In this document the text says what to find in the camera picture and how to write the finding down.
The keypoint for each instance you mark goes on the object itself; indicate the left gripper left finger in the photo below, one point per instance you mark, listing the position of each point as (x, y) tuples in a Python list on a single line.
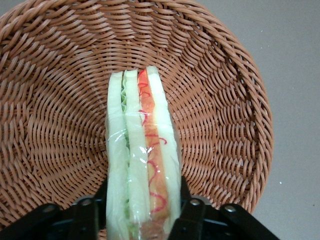
[(75, 220)]

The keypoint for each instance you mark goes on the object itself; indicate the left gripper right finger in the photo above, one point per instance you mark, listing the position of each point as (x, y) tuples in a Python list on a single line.
[(195, 220)]

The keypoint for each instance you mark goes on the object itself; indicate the triangle sandwich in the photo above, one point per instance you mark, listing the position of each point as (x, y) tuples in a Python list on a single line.
[(135, 150)]

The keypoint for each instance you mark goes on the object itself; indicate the round brown wicker basket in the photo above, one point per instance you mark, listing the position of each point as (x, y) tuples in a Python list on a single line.
[(62, 100)]

